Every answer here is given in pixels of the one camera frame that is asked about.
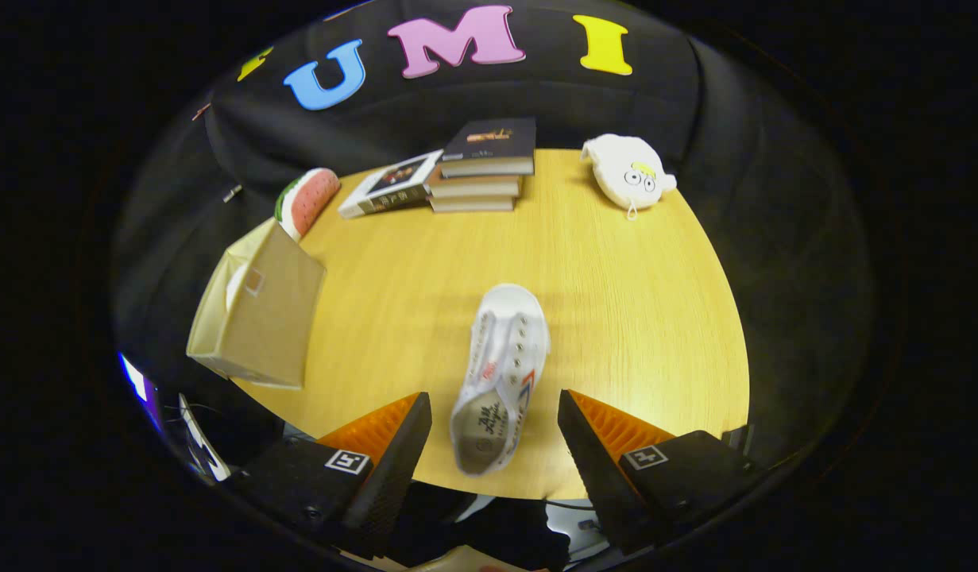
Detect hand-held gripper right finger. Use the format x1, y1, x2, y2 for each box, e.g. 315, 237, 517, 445
557, 388, 763, 555

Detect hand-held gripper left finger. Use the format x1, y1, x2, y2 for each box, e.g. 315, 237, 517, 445
234, 391, 434, 557

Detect white canvas shoe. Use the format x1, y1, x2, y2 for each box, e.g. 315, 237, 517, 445
449, 284, 551, 477
225, 265, 251, 312

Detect beige fabric storage box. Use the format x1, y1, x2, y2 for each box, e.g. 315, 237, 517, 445
185, 218, 327, 390

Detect thin brown cover book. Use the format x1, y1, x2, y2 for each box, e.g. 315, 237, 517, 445
429, 195, 516, 214

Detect white portrait cover book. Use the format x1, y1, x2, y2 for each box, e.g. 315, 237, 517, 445
337, 149, 445, 220

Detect watermelon slice plush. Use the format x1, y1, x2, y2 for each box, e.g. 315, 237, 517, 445
274, 168, 342, 243

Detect white plush toy with face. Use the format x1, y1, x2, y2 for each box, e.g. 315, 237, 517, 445
581, 133, 678, 221

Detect black backdrop cloth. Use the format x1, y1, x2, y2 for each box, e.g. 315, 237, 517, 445
115, 0, 875, 477

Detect black cover book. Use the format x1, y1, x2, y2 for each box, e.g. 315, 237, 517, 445
439, 118, 537, 179

